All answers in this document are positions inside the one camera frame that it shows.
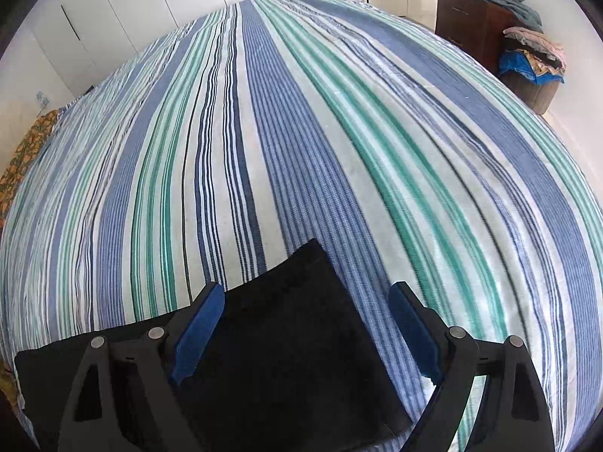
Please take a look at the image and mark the orange patterned cloth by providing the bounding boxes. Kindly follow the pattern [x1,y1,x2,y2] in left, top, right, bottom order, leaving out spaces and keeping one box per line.
[0,109,62,227]

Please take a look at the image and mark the blue plastic bag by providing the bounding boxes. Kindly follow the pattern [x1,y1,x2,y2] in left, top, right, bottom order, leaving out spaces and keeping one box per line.
[498,51,542,78]

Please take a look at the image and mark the black pants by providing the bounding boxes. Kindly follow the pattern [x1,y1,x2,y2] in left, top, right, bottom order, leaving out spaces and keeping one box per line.
[14,239,413,452]

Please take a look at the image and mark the brown basket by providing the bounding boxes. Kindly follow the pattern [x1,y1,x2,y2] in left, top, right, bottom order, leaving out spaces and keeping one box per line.
[499,70,563,115]

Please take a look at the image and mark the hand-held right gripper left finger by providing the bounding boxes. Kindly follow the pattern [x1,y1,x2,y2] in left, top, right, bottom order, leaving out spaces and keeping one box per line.
[57,281,226,452]

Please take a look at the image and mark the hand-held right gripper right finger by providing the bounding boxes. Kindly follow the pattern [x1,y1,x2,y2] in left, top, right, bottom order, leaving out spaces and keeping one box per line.
[387,281,557,452]

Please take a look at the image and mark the striped bed sheet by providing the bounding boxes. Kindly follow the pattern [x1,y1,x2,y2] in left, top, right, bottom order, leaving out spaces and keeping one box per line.
[0,0,603,452]

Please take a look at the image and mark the white wardrobe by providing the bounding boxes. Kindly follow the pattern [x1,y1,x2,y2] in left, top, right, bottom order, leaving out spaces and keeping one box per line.
[0,0,337,99]

